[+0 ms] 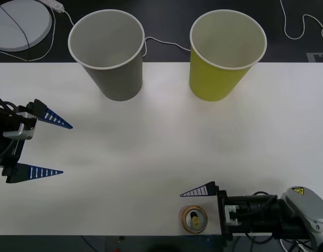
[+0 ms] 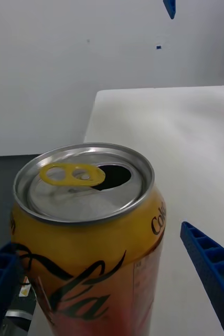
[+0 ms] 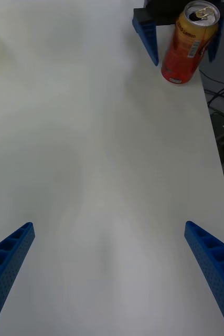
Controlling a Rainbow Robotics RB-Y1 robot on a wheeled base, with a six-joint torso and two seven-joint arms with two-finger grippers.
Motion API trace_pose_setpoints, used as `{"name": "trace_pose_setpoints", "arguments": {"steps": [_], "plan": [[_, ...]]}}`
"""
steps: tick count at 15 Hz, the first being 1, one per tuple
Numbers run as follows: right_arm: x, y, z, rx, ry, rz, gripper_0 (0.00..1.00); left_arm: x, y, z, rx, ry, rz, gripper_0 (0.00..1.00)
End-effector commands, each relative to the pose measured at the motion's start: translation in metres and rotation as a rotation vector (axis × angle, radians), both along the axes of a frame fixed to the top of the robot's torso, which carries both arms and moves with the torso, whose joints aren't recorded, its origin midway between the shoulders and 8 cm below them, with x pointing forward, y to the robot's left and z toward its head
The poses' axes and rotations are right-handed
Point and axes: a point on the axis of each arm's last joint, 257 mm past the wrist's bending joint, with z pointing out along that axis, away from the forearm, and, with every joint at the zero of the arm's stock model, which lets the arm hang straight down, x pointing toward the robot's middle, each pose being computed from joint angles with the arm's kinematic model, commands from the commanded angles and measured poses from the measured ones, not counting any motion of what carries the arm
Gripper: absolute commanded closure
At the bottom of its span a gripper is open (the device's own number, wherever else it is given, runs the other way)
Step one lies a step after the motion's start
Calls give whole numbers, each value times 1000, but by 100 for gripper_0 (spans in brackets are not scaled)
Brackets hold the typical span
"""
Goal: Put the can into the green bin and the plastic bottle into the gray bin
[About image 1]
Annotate white wavy cable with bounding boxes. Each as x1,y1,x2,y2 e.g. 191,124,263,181
279,0,323,43

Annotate grey plastic waste bin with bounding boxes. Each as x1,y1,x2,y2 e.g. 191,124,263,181
68,9,146,102

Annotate yellow-green plastic waste bin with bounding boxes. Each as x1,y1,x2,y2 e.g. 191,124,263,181
189,9,268,102

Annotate white power strip cable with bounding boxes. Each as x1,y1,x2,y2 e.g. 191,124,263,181
62,9,191,57

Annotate white looped cable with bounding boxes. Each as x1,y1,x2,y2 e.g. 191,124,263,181
0,5,57,62

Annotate white cable under table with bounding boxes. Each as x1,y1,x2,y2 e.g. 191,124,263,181
278,238,313,252

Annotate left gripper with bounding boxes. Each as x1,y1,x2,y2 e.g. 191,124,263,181
0,99,74,184

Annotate gold-topped drink can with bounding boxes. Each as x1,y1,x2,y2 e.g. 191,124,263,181
180,205,208,235

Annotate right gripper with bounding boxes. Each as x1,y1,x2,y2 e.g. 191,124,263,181
179,181,251,246

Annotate round white floor base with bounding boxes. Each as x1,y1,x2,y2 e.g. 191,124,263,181
0,0,53,53

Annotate white power strip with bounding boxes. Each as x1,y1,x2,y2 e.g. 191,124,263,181
37,0,65,13

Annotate thin black cable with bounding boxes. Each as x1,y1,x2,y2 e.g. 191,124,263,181
0,4,30,61

